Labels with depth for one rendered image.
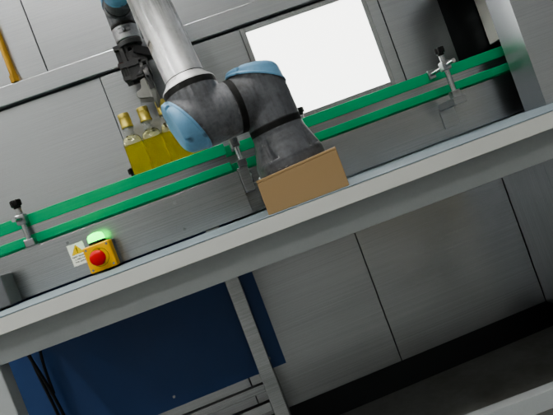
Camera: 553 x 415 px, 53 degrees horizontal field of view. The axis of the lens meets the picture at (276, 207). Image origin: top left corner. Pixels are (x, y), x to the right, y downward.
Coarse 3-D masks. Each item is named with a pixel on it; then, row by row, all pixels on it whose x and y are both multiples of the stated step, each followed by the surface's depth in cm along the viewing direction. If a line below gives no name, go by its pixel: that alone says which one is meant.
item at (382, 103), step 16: (496, 48) 171; (464, 64) 170; (480, 64) 170; (496, 64) 171; (416, 80) 168; (432, 80) 169; (464, 80) 170; (480, 80) 170; (368, 96) 167; (384, 96) 167; (400, 96) 168; (416, 96) 168; (432, 96) 169; (320, 112) 165; (336, 112) 166; (352, 112) 167; (368, 112) 167; (384, 112) 167; (320, 128) 166; (336, 128) 166; (240, 144) 163
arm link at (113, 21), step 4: (100, 0) 162; (104, 8) 161; (128, 12) 161; (108, 16) 161; (112, 16) 160; (124, 16) 161; (128, 16) 162; (132, 16) 164; (108, 20) 162; (112, 20) 161; (116, 20) 160; (120, 20) 160; (124, 20) 161; (128, 20) 161; (132, 20) 163; (112, 24) 161; (116, 24) 161; (120, 24) 160; (112, 28) 162
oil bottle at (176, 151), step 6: (162, 126) 163; (162, 132) 163; (168, 132) 163; (168, 138) 163; (174, 138) 163; (168, 144) 163; (174, 144) 163; (168, 150) 163; (174, 150) 163; (180, 150) 163; (174, 156) 163; (180, 156) 163
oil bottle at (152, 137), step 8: (152, 128) 163; (144, 136) 162; (152, 136) 162; (160, 136) 163; (152, 144) 162; (160, 144) 162; (152, 152) 162; (160, 152) 162; (168, 152) 163; (152, 160) 162; (160, 160) 162; (168, 160) 163
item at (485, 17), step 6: (474, 0) 190; (480, 0) 186; (480, 6) 188; (486, 6) 184; (480, 12) 189; (486, 12) 185; (486, 18) 186; (486, 24) 188; (492, 24) 184; (486, 30) 189; (492, 30) 186; (492, 36) 187; (492, 42) 188
